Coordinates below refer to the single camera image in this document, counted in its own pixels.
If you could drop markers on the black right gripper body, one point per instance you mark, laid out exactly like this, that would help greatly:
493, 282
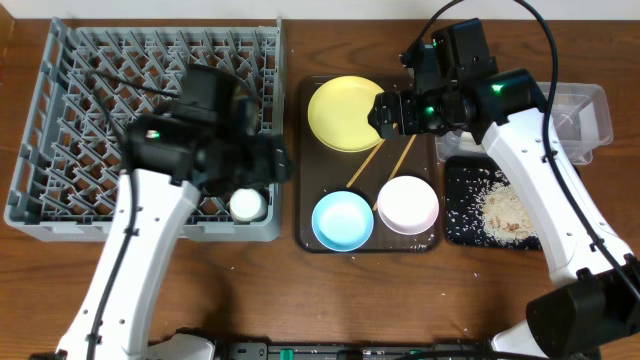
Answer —
424, 115

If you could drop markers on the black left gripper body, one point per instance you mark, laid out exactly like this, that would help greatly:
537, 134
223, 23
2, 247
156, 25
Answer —
272, 160

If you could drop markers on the white cup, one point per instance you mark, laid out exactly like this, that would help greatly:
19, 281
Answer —
247, 205

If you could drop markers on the pink bowl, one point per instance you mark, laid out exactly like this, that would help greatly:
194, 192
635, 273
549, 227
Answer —
408, 205

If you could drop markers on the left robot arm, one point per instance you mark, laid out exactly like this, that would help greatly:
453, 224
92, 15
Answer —
155, 197

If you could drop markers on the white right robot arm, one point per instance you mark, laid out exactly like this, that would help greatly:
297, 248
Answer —
595, 273

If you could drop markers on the black waste tray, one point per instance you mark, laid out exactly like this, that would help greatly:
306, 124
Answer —
466, 178

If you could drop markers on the rice food waste pile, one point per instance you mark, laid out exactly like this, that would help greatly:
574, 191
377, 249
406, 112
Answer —
503, 216

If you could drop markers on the wooden chopstick right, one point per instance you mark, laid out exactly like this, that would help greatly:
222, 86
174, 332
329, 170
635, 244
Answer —
398, 164

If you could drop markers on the wooden chopstick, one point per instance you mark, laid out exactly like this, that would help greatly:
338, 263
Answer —
365, 163
398, 164

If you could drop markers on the wooden chopstick left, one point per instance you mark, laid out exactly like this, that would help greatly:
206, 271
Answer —
365, 163

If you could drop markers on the yellow plate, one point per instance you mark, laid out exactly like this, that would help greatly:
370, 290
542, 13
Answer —
338, 114

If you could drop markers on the clear plastic bin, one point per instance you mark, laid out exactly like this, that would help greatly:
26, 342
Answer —
581, 118

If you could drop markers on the grey dish rack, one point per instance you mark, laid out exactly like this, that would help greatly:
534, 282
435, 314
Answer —
91, 82

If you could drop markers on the blue bowl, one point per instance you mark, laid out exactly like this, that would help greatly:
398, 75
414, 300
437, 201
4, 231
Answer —
342, 221

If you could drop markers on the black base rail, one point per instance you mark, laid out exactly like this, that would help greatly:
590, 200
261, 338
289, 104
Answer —
375, 351

